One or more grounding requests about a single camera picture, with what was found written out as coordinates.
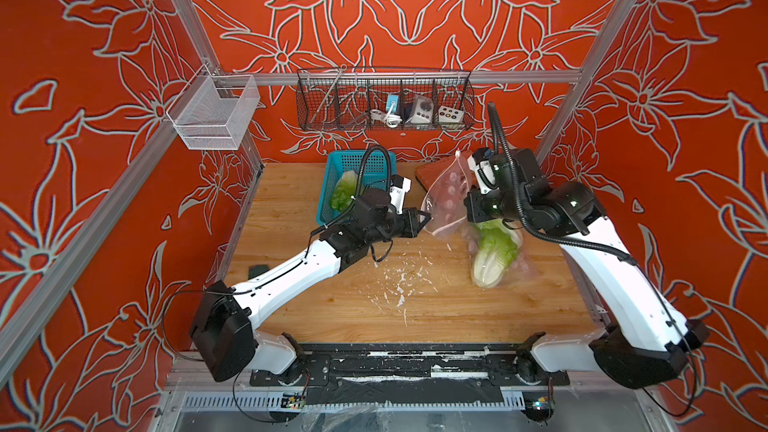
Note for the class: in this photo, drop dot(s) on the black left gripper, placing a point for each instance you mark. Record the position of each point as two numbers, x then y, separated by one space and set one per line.
412 228

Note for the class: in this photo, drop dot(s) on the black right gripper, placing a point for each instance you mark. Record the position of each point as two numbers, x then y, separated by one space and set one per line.
473 210

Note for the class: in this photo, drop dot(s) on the green chinese cabbage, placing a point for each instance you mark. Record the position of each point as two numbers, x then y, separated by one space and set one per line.
497 246
344 191

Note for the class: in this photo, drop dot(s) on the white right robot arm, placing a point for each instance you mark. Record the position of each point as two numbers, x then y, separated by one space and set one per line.
648 341

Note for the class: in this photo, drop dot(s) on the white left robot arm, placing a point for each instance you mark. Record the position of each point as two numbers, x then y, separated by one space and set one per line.
225 328

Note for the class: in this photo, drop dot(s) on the orange plastic tool case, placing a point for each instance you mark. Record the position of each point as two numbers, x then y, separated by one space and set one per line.
427 174

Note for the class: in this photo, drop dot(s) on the white socket cube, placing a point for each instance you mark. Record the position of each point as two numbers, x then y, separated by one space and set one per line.
450 117

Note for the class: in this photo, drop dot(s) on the white power adapter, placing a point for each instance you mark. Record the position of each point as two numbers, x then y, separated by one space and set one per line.
421 111

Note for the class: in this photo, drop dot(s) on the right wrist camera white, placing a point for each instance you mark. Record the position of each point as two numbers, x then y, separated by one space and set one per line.
479 164

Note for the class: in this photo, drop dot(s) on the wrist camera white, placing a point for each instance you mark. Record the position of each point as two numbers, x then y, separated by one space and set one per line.
398 189
479 164

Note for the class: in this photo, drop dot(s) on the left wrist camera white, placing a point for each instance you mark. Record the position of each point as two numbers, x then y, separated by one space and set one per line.
398 189

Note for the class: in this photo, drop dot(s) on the blue white charger with cable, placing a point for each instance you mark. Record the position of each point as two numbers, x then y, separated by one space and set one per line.
389 115

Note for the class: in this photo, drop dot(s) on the black wire wall basket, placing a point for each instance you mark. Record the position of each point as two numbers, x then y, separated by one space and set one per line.
341 98

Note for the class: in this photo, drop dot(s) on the dark green handle tool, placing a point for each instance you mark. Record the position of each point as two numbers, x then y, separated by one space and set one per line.
257 270

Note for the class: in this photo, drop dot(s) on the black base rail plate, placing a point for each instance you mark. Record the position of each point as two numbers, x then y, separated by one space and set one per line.
419 373

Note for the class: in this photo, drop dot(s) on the clear acrylic wall box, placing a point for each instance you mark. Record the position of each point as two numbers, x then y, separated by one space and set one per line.
206 117

